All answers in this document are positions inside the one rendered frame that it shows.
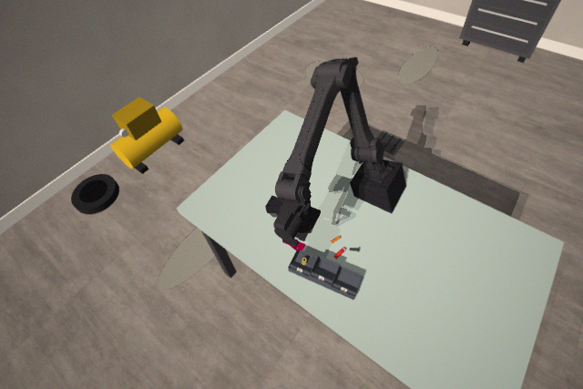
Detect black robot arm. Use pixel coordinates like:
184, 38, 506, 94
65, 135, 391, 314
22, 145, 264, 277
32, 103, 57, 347
265, 57, 394, 241

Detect grey three-compartment bin rack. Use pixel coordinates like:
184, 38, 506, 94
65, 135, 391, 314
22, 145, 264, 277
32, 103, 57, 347
288, 251, 362, 300

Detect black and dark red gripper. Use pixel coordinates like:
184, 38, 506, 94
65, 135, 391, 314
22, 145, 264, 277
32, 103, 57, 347
282, 207, 321, 251

